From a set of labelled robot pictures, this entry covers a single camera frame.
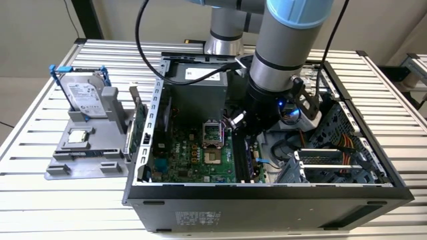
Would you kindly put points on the black RAM slot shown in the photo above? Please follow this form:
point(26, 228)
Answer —
point(244, 165)
point(241, 160)
point(237, 157)

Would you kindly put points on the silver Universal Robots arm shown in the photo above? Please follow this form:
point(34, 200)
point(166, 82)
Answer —
point(283, 50)

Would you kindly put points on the black PC case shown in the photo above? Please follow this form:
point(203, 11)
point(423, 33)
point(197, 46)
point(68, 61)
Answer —
point(267, 212)

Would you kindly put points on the aluminium side table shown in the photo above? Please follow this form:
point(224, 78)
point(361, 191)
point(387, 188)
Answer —
point(416, 62)

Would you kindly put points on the green graphics card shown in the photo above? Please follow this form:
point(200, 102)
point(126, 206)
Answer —
point(140, 117)

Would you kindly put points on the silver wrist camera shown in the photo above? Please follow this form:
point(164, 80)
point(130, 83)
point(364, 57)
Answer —
point(308, 123)

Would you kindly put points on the metal locking lever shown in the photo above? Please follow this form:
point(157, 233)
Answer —
point(221, 136)

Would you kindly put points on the grey metal drive cage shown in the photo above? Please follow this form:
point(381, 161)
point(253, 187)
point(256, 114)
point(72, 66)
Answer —
point(315, 86)

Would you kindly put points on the silver perforated disk bay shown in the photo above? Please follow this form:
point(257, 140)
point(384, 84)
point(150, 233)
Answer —
point(320, 156)

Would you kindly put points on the black plug yellow tag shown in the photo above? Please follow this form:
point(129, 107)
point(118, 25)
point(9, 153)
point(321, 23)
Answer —
point(193, 41)

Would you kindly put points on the black camera bracket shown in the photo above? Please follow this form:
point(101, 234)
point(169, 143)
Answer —
point(307, 100)

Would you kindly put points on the CPU socket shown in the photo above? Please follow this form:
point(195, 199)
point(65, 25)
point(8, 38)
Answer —
point(212, 157)

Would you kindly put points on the grey power supply unit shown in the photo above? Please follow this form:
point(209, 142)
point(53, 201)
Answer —
point(196, 100)

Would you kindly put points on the hard disk in blue carrier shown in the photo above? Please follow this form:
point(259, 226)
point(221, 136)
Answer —
point(82, 97)

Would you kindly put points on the grey plastic parts rack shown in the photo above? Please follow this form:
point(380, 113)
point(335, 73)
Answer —
point(100, 140)

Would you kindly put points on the green motherboard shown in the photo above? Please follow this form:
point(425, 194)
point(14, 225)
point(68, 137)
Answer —
point(187, 172)

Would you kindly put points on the black upright post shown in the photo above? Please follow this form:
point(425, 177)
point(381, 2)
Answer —
point(86, 20)

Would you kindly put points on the silver CPU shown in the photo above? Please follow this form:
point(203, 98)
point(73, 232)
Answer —
point(77, 136)

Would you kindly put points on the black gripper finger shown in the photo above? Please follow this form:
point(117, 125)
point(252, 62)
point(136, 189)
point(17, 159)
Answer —
point(237, 119)

